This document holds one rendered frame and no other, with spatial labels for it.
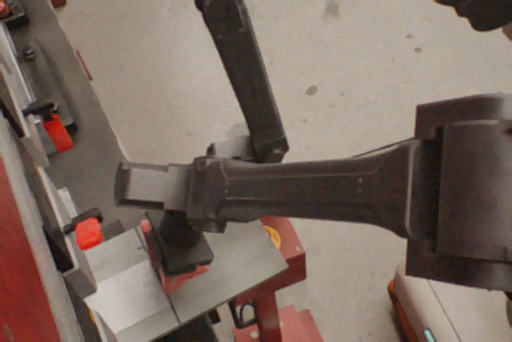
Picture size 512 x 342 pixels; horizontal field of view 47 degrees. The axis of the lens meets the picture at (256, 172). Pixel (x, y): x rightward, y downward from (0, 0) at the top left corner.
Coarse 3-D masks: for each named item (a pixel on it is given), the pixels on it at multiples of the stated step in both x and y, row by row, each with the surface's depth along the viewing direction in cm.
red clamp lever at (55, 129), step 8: (48, 96) 75; (32, 104) 74; (40, 104) 74; (48, 104) 75; (24, 112) 74; (32, 112) 74; (40, 112) 75; (48, 112) 76; (48, 120) 77; (56, 120) 77; (48, 128) 77; (56, 128) 78; (64, 128) 79; (56, 136) 79; (64, 136) 79; (56, 144) 80; (64, 144) 80; (72, 144) 82
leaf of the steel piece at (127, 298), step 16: (128, 272) 87; (144, 272) 87; (112, 288) 86; (128, 288) 86; (144, 288) 85; (160, 288) 85; (96, 304) 85; (112, 304) 84; (128, 304) 84; (144, 304) 84; (160, 304) 84; (112, 320) 83; (128, 320) 83
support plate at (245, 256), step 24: (120, 240) 91; (144, 240) 90; (216, 240) 89; (240, 240) 89; (264, 240) 88; (96, 264) 89; (120, 264) 88; (216, 264) 87; (240, 264) 86; (264, 264) 86; (192, 288) 85; (216, 288) 84; (240, 288) 84; (168, 312) 83; (192, 312) 83; (120, 336) 82; (144, 336) 81
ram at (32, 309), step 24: (0, 120) 58; (0, 168) 46; (0, 192) 42; (24, 192) 52; (0, 216) 39; (0, 240) 36; (24, 240) 43; (0, 264) 33; (24, 264) 39; (48, 264) 47; (0, 288) 31; (24, 288) 36; (0, 312) 29; (24, 312) 33; (48, 312) 39; (0, 336) 27; (24, 336) 31; (48, 336) 36
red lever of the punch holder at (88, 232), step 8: (96, 208) 62; (80, 216) 62; (88, 216) 62; (96, 216) 62; (72, 224) 62; (80, 224) 58; (88, 224) 57; (96, 224) 57; (80, 232) 55; (88, 232) 55; (96, 232) 55; (80, 240) 54; (88, 240) 54; (96, 240) 54; (80, 248) 54; (88, 248) 55
